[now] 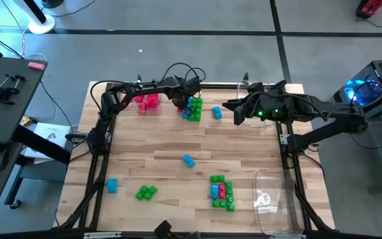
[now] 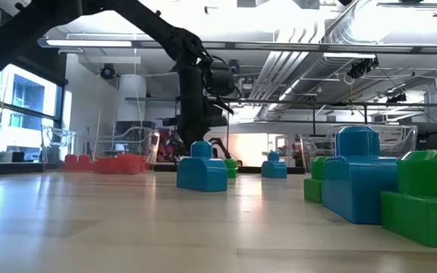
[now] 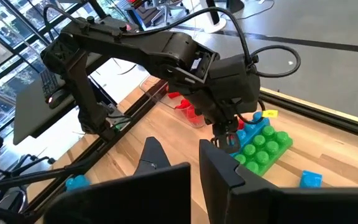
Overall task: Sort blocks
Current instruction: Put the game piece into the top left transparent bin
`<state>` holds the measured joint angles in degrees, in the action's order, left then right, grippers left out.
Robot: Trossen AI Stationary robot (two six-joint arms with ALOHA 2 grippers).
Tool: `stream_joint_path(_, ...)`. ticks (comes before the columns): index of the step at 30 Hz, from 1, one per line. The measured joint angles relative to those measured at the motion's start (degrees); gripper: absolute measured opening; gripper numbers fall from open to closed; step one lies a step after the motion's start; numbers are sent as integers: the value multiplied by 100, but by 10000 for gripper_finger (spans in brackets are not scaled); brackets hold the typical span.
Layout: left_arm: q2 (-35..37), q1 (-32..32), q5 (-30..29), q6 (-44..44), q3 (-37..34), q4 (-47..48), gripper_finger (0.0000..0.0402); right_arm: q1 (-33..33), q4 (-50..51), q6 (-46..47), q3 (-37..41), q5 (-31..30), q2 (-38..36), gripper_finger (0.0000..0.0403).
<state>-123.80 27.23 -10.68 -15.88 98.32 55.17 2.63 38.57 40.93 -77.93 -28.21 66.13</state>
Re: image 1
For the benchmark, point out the dark blurred object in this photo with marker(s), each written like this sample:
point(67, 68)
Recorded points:
point(164, 229)

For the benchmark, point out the white tower fan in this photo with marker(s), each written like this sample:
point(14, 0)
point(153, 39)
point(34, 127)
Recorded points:
point(41, 23)

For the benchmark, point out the small black frame post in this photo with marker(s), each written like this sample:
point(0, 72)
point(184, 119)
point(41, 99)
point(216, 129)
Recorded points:
point(139, 79)
point(246, 77)

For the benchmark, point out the black lit computer tower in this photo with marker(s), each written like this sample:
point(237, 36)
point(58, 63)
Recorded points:
point(370, 88)

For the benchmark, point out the white booklet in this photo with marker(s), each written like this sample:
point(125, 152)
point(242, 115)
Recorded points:
point(53, 132)

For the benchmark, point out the red block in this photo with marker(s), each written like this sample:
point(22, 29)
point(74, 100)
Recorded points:
point(142, 106)
point(222, 191)
point(151, 98)
point(179, 110)
point(139, 98)
point(154, 105)

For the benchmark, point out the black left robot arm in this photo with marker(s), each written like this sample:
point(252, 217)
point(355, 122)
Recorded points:
point(144, 88)

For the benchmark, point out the black clamp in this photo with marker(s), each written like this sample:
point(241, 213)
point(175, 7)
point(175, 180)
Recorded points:
point(3, 93)

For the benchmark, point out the small yellow object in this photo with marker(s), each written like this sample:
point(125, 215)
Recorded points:
point(27, 121)

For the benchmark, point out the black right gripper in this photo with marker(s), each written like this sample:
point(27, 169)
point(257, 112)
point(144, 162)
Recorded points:
point(270, 106)

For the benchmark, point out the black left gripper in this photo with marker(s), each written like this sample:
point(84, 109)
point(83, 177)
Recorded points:
point(177, 87)

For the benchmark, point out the long blue block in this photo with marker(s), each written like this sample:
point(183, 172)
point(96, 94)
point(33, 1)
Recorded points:
point(184, 115)

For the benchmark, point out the long green block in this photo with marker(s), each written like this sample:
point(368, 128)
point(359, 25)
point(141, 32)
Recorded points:
point(199, 109)
point(229, 194)
point(192, 113)

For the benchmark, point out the silver metal bracket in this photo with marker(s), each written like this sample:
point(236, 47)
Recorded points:
point(285, 236)
point(101, 235)

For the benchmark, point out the black aluminium table frame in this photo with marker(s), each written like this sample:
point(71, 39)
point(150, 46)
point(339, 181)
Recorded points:
point(217, 85)

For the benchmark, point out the red and black device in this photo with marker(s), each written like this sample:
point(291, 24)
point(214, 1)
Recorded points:
point(370, 6)

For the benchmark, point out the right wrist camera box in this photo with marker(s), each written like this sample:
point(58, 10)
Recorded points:
point(259, 89)

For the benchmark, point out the short blue block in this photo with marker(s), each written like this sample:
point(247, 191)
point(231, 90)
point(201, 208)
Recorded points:
point(188, 161)
point(214, 192)
point(112, 186)
point(217, 113)

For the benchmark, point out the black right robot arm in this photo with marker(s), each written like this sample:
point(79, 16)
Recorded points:
point(358, 119)

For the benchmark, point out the pink eraser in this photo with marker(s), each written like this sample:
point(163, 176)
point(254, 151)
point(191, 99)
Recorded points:
point(36, 65)

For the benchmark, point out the black desk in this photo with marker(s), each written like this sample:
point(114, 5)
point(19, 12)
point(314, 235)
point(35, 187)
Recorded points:
point(8, 113)

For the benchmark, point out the square green block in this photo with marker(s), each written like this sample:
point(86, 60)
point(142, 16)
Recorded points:
point(146, 193)

